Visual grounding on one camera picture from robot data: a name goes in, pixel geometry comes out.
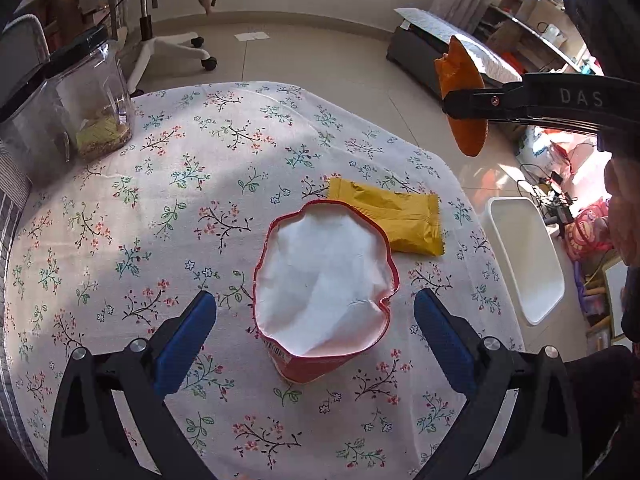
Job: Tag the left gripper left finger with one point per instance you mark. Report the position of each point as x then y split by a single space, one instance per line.
87 439

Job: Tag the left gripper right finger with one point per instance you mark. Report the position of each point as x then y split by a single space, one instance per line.
519 419

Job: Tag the orange peel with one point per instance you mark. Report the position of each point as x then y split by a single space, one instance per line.
458 78

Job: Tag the red noodle cup package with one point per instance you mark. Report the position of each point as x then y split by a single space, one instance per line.
322 289

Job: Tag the white plastic trash bin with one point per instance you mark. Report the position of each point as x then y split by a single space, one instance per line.
526 256

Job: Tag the person's right hand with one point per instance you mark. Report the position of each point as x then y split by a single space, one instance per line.
621 178

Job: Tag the wooden desk with shelves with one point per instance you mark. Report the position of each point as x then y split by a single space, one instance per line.
536 36

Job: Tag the patterned white ottoman cover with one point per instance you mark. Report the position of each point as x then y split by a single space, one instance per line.
488 63

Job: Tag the wooden cabinet white drawers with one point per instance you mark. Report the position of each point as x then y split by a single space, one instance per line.
604 308

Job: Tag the white blue plastic bag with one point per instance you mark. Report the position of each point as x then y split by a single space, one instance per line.
533 146

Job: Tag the floral white tablecloth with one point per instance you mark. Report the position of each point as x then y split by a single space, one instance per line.
105 255

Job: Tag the dark grey storage ottoman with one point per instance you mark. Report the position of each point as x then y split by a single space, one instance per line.
415 53

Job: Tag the red printed snack barrel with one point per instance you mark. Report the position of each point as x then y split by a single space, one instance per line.
589 233

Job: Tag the yellow snack wrapper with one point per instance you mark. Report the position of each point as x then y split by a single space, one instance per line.
410 221

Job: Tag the clear jar black lid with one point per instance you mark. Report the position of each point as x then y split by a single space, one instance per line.
74 106

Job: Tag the white paper on floor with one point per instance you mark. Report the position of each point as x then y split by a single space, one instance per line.
251 36

